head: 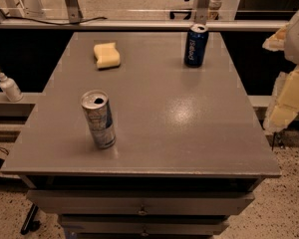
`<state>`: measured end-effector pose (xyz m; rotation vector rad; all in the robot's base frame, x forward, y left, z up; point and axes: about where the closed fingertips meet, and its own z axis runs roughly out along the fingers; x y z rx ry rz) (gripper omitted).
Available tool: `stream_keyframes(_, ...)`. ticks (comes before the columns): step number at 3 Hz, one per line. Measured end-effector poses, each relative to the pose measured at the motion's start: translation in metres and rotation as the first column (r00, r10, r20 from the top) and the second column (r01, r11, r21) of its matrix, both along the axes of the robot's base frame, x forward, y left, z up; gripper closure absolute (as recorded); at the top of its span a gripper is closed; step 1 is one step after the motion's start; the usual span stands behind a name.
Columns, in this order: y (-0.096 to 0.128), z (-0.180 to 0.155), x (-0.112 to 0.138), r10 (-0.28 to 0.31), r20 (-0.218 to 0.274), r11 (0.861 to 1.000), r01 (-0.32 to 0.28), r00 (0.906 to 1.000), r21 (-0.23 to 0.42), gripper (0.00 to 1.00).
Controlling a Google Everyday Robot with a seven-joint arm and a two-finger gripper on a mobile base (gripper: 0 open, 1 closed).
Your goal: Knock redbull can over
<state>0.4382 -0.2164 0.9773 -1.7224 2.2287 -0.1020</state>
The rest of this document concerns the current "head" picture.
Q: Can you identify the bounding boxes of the grey drawer cabinet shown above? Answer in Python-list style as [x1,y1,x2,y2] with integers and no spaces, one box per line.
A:
[3,32,280,239]

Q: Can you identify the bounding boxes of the white pump bottle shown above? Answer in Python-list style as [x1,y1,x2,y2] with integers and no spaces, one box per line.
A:
[0,70,23,103]

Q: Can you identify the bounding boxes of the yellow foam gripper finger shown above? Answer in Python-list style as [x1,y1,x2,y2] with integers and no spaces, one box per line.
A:
[262,26,287,52]
[263,66,299,132]

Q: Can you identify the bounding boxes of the blue pepsi can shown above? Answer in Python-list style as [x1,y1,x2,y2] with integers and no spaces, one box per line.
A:
[184,24,209,68]

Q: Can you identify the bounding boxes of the yellow sponge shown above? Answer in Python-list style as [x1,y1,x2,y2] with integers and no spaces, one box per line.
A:
[94,42,121,70]

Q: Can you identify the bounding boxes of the silver redbull can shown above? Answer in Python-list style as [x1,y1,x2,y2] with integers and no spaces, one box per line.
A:
[81,90,116,148]

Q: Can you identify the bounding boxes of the metal frame leg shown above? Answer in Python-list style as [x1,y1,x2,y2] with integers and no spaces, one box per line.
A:
[193,0,210,24]
[65,0,83,24]

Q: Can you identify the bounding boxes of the metal frame leg left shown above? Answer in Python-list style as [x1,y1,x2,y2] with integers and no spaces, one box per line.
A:
[65,0,83,24]

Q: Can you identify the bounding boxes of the metal frame leg right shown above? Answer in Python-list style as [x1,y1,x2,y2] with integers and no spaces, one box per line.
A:
[193,0,210,24]

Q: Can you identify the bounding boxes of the black cable on shelf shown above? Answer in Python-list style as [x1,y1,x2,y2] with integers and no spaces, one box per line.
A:
[0,10,108,26]

